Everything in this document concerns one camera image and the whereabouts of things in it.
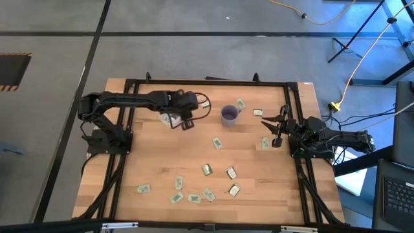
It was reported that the yellow extension cable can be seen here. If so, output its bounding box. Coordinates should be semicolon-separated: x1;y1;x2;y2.
268;0;356;26
329;0;414;113

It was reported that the white sheet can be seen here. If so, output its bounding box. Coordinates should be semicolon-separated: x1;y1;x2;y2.
334;147;369;197

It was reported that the silver metal bracket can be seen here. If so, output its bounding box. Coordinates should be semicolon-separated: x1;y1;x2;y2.
280;225;318;233
102;221;139;230

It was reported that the purple mug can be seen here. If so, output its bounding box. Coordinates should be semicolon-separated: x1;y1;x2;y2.
220;104;243;128

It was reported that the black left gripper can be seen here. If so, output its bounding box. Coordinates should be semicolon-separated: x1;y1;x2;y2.
166;90;199;131

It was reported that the black crossbar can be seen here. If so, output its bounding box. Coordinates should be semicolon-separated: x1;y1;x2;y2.
0;219;414;233

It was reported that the black aluminium table frame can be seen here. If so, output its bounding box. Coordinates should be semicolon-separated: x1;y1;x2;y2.
77;71;345;227

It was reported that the blue grey floor object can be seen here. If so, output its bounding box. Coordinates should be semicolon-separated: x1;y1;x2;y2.
0;141;26;156

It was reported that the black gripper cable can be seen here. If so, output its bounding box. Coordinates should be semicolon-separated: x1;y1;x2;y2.
193;92;212;121

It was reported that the clear plastic cup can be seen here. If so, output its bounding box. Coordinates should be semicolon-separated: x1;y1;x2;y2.
158;111;184;129

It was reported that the dark grey laptop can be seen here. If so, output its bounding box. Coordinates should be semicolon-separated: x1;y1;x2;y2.
371;80;414;232

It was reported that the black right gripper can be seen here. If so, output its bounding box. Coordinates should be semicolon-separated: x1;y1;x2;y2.
261;105;307;149

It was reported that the black hatch with hazard stripes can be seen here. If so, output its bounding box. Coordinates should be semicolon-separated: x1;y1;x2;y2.
0;52;32;92

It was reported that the black metal bar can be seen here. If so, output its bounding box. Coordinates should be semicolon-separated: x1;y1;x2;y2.
332;145;394;177

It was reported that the black metal stand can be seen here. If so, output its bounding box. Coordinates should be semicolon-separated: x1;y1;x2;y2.
327;0;414;87

